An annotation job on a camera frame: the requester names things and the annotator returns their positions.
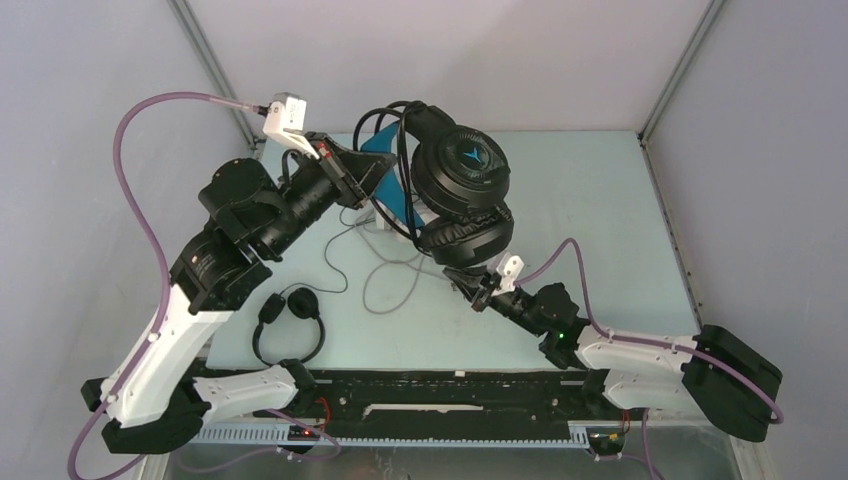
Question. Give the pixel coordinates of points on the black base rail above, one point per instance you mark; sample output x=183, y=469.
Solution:
x=454, y=405

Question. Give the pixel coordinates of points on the aluminium corner frame post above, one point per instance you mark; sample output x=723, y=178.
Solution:
x=679, y=72
x=197, y=39

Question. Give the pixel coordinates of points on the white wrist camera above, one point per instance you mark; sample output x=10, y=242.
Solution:
x=284, y=123
x=505, y=271

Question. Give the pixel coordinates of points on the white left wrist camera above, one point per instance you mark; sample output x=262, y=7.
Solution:
x=284, y=123

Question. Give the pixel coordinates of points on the aluminium corner frame post right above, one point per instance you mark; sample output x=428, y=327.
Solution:
x=679, y=72

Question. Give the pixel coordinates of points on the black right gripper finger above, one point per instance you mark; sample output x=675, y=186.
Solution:
x=472, y=293
x=468, y=277

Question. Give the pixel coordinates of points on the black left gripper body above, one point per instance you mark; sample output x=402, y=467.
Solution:
x=344, y=186

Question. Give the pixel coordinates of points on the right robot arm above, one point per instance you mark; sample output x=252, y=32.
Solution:
x=714, y=373

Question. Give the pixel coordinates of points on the aluminium corner frame post left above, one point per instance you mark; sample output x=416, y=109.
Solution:
x=197, y=39

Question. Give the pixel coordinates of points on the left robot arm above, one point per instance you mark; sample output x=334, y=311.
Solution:
x=153, y=405

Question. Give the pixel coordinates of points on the white slotted cable duct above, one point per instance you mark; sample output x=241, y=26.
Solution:
x=285, y=434

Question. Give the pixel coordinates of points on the black blue gaming headset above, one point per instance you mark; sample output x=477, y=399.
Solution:
x=459, y=172

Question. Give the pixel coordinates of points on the small black on-ear headphones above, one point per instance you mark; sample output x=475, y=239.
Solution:
x=297, y=308

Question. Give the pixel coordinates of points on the white grey gaming headset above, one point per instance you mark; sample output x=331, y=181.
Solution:
x=389, y=222

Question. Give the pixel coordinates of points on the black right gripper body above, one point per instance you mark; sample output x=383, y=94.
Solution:
x=493, y=301

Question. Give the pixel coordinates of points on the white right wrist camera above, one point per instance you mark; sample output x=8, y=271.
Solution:
x=505, y=271

